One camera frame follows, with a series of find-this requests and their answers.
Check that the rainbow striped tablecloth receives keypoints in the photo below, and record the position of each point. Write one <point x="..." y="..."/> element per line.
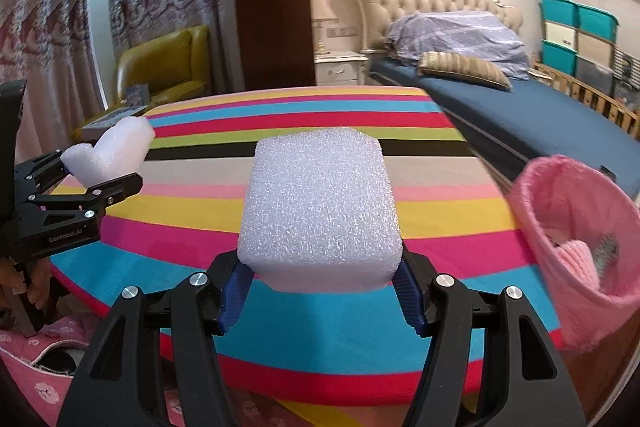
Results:
<point x="308" y="359"/>

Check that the yellow leather armchair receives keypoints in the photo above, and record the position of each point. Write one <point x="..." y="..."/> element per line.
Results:
<point x="175" y="67"/>

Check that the white foam block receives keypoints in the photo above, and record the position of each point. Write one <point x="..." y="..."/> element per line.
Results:
<point x="319" y="215"/>

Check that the striped brown pillow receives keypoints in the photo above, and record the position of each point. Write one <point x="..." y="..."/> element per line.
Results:
<point x="458" y="67"/>

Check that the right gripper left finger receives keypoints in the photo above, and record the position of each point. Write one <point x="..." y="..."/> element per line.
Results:
<point x="120" y="380"/>

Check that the teal storage bin top right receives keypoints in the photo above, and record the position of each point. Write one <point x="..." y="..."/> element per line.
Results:
<point x="597" y="22"/>

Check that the lace pink curtain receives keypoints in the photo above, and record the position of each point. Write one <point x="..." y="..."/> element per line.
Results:
<point x="67" y="52"/>

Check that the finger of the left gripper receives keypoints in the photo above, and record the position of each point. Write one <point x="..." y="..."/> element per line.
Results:
<point x="57" y="209"/>
<point x="38" y="175"/>

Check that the checkered bag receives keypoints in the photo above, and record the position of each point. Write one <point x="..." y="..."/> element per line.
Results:
<point x="626" y="68"/>

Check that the teal storage bin lower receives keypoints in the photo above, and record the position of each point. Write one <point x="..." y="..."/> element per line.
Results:
<point x="559" y="57"/>

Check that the green cloth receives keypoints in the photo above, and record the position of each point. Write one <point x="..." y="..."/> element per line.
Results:
<point x="605" y="254"/>

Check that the white nightstand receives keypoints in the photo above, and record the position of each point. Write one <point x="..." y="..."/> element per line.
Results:
<point x="340" y="68"/>

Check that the teal storage bin top left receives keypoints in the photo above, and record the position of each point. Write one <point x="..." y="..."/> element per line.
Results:
<point x="564" y="12"/>

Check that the flat box on armchair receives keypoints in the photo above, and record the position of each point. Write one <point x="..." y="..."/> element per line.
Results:
<point x="92" y="132"/>

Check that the beige table lamp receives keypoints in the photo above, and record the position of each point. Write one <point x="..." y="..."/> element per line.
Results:
<point x="321" y="14"/>

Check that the wooden crib rail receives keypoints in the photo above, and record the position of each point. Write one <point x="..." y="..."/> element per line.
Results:
<point x="612" y="110"/>

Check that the beige tufted headboard bed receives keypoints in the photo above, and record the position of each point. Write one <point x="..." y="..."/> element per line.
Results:
<point x="512" y="109"/>

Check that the pink lined trash bin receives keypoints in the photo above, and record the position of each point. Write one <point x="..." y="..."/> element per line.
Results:
<point x="564" y="208"/>

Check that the person left hand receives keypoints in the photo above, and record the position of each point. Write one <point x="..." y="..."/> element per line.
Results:
<point x="35" y="283"/>

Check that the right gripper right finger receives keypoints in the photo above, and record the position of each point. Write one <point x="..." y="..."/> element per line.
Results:
<point x="524" y="381"/>

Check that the teal storage bin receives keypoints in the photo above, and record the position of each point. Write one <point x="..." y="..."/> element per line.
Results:
<point x="597" y="22"/>
<point x="564" y="12"/>
<point x="559" y="57"/>

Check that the blue striped duvet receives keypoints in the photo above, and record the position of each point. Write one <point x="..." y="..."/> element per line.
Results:
<point x="470" y="33"/>

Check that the white foam wedge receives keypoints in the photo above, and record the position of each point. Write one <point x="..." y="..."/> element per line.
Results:
<point x="120" y="150"/>

